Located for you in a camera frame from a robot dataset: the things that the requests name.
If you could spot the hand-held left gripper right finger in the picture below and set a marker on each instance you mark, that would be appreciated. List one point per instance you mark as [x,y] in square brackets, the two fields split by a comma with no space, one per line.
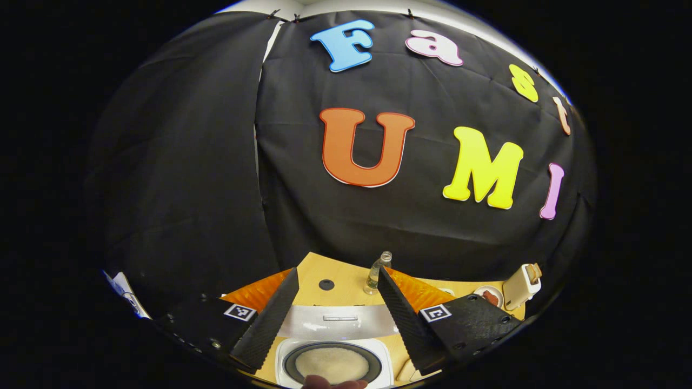
[405,324]

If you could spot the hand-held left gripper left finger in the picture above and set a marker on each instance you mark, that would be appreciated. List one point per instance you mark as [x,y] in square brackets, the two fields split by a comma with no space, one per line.
[270,324]

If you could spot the clear box of rice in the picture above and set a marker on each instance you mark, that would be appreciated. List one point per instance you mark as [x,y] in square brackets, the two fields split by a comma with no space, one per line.
[405,371]

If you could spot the white rice cooker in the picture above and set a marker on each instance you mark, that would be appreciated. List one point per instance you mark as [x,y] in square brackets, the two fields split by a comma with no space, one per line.
[335,321]

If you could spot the clear water bottle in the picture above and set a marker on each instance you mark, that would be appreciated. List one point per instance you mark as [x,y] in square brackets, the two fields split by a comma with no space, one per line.
[376,273]

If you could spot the white round plate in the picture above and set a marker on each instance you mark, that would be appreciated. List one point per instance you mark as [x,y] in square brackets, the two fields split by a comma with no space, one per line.
[478,293]

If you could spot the brown sausage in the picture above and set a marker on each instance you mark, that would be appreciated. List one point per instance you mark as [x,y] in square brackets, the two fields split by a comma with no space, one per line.
[491,297]

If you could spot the white toaster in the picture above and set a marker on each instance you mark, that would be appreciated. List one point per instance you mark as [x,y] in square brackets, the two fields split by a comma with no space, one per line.
[516,292]

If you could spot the toast slice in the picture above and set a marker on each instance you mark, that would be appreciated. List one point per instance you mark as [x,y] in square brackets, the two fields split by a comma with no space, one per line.
[534,273]

